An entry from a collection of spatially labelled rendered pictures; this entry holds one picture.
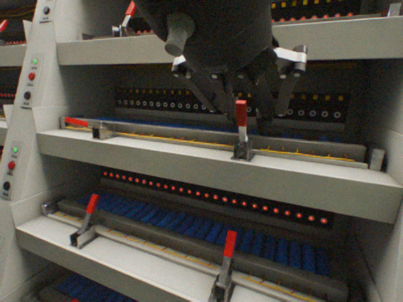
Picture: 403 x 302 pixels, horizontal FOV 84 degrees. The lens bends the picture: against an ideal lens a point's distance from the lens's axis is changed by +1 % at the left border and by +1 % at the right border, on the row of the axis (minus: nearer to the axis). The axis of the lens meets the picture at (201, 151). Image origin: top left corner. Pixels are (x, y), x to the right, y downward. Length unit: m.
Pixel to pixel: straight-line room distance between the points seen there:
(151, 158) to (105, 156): 0.10
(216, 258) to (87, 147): 0.30
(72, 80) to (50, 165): 0.20
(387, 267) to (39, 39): 0.72
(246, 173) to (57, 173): 0.45
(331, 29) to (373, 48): 0.05
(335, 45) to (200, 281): 0.38
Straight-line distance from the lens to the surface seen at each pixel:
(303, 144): 0.36
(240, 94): 0.49
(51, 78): 0.59
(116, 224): 0.49
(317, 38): 0.36
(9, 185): 0.61
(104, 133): 0.45
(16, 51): 0.73
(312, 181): 0.31
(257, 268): 0.39
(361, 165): 0.36
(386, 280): 0.35
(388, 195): 0.32
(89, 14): 0.69
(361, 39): 0.37
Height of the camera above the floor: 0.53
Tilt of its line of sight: 4 degrees up
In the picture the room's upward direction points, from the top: 10 degrees clockwise
